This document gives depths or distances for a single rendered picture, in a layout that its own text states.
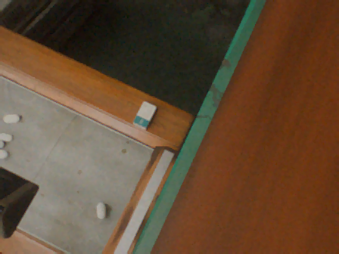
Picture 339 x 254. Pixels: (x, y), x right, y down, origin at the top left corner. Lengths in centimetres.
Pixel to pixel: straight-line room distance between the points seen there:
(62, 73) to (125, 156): 26
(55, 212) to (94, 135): 20
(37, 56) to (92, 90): 17
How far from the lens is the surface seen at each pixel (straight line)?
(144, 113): 76
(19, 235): 81
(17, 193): 46
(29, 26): 148
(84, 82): 83
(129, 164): 78
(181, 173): 24
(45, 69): 87
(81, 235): 79
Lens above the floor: 151
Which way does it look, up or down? 75 degrees down
